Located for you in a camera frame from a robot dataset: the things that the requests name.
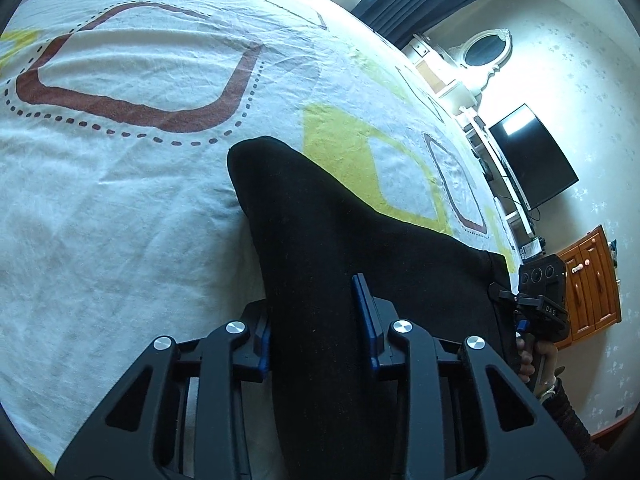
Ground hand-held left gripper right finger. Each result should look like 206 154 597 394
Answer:
351 274 586 480

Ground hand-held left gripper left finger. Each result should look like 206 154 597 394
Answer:
55 300 274 480

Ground black pants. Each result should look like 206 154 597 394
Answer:
226 136 522 480

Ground person's right forearm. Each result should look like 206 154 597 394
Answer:
536 376 609 462

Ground person's right hand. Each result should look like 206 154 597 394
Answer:
515 337 559 387

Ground brown wooden cabinet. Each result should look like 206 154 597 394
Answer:
550 225 624 352

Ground white media cabinet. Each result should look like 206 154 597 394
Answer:
459 107 547 262

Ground black television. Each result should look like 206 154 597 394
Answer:
488 103 580 211

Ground white patterned bed sheet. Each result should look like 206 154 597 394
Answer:
0 0 522 472

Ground white dressing table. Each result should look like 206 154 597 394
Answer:
401 34 482 112

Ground white oval vanity mirror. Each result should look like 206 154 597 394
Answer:
446 29 514 95

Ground dark blue curtain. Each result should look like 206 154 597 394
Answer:
350 0 522 52

